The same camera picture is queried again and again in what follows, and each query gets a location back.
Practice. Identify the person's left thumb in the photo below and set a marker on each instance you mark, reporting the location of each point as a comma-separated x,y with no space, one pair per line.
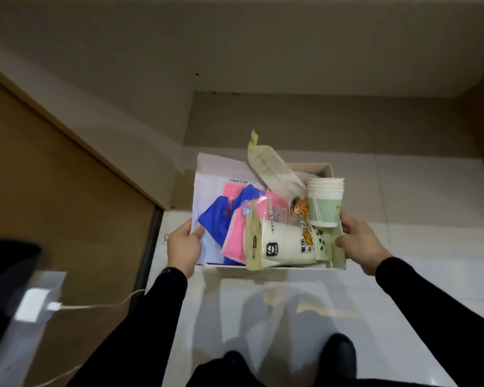
198,233

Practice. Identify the blue cloth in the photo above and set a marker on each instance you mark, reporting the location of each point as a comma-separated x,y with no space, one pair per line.
217,221

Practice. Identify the black blurred device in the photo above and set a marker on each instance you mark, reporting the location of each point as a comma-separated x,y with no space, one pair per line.
4,270

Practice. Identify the person's right forearm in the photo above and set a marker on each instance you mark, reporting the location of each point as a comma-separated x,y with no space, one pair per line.
443,318

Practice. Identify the person's right hand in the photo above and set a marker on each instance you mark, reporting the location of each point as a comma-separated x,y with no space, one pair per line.
363,245

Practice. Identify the stack of green paper cups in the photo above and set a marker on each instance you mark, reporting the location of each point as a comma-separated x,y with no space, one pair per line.
324,201

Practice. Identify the person's left hand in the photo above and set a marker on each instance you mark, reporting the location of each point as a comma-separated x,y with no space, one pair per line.
182,249

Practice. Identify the small orange doll figure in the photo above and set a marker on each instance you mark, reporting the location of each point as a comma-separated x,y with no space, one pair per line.
299,207

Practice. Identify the person's black shoe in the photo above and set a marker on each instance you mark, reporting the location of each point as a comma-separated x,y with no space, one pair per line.
338,356
226,370

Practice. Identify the person's left black shoe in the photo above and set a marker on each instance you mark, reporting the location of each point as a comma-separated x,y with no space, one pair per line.
226,370

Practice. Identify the person's left forearm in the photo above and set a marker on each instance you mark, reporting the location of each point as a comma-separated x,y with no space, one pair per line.
141,330

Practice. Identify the white cardboard box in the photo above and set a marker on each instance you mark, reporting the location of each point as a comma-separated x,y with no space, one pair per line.
326,169

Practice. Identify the brown wooden door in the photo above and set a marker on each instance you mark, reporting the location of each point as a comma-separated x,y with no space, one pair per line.
52,185

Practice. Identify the person's right thumb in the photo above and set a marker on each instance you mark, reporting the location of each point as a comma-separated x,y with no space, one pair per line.
346,222

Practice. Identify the person's right black shoe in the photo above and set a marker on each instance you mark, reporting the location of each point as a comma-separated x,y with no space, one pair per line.
338,356

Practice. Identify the pink cloth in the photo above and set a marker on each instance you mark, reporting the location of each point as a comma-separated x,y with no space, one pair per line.
236,237

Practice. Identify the wrapped sleeve of white cups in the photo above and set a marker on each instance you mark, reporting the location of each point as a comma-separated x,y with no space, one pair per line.
284,243

